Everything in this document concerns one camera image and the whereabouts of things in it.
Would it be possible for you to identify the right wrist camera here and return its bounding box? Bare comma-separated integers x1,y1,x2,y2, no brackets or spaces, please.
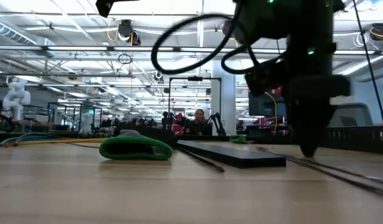
244,58,287,96

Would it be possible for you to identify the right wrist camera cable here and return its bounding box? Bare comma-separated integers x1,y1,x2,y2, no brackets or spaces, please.
150,0,262,76

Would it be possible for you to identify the person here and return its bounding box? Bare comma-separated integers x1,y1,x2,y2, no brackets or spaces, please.
184,108,213,136

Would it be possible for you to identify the white humanoid robot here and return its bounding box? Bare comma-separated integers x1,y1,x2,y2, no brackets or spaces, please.
1,77,32,121
78,111,96,136

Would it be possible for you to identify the black ceiling cord reel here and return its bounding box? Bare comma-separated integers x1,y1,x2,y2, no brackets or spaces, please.
117,19,142,47
369,22,383,42

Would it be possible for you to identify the grey office chair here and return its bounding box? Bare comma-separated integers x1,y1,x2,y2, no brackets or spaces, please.
328,102,374,128

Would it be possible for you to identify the black slotted cable duct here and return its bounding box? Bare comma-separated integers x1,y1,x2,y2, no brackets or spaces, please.
320,125,383,156

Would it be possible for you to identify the black glove green cuff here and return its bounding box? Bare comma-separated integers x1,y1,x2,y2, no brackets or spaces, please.
229,134,248,144
99,129,173,161

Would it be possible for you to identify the flat black duct cover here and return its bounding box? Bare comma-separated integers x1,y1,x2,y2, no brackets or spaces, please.
177,139,287,169

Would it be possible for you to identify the dark monitor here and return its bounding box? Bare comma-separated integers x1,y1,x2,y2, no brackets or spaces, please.
248,91,287,118

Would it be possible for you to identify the black stand frame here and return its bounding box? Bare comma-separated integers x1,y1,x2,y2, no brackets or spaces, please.
168,75,223,136

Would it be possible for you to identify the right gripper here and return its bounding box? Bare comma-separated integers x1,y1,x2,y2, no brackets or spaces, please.
283,43,351,158

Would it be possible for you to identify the green cable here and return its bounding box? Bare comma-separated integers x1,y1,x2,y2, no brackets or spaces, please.
0,133,55,147

